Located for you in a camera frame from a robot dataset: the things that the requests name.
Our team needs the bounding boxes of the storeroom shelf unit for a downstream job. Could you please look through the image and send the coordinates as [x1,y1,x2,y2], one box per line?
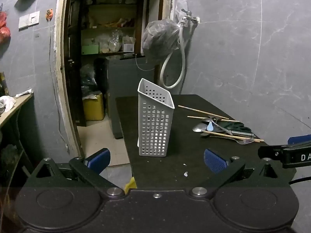
[80,0,142,57]

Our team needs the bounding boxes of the clear bag of dark contents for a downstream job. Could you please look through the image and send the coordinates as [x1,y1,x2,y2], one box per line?
[142,19,181,64]

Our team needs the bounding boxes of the wooden counter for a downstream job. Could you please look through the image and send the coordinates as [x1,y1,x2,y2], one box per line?
[0,93,34,128]

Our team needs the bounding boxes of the yellow jerrycan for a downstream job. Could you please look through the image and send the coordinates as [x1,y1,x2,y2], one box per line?
[83,91,106,121]

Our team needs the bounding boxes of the green box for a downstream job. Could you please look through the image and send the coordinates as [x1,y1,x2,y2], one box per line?
[82,44,100,54]

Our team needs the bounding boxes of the dark door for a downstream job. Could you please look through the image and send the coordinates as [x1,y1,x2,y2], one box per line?
[64,0,86,127]

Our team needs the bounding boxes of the clear bag of white goods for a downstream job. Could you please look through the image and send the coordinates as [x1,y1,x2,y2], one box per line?
[106,30,123,52]

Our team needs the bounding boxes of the thin wall cable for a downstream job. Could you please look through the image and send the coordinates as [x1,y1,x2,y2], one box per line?
[48,19,70,154]

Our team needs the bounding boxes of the steel cylinder tool with ring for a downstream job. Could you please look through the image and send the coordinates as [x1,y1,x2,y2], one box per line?
[230,130,256,138]

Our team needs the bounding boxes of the white perforated utensil basket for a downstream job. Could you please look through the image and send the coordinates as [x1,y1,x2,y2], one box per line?
[137,78,175,157]

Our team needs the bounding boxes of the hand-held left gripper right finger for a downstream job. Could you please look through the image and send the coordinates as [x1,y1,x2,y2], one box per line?
[190,149,291,199]

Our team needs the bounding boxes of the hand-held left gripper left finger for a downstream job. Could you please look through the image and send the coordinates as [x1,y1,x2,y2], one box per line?
[28,148,125,200]

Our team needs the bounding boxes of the cream door frame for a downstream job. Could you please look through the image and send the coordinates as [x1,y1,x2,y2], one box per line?
[55,0,176,159]

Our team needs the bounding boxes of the yellow plastic item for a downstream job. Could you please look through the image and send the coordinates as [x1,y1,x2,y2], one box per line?
[124,176,138,190]

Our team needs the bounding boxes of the green handled scissors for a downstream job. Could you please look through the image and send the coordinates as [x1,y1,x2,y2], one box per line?
[217,121,252,133]

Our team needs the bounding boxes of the metal cutlery piece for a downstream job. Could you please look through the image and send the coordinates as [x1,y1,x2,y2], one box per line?
[212,119,234,136]

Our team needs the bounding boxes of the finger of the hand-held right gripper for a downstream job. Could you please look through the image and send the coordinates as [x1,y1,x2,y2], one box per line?
[258,144,286,161]
[288,134,311,146]

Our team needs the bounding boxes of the purple banded wooden chopstick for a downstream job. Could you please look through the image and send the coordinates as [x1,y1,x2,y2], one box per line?
[178,105,229,120]

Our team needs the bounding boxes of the white hose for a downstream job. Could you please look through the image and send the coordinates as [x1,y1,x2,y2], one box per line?
[160,21,187,89]

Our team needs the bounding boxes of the black plastic bag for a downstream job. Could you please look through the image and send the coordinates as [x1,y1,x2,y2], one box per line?
[80,64,98,96]

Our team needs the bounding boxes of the white wall switch plate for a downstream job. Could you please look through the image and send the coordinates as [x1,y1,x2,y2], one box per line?
[19,11,41,30]

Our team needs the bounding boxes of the white bag on hook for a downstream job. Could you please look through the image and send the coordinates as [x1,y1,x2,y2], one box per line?
[176,0,188,13]

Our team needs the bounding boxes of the red plastic bag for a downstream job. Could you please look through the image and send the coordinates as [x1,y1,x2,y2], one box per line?
[0,12,11,42]

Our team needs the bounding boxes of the white cloth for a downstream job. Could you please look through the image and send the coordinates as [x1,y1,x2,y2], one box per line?
[0,96,17,112]

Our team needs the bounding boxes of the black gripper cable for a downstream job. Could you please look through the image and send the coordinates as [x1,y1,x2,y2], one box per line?
[289,177,311,185]

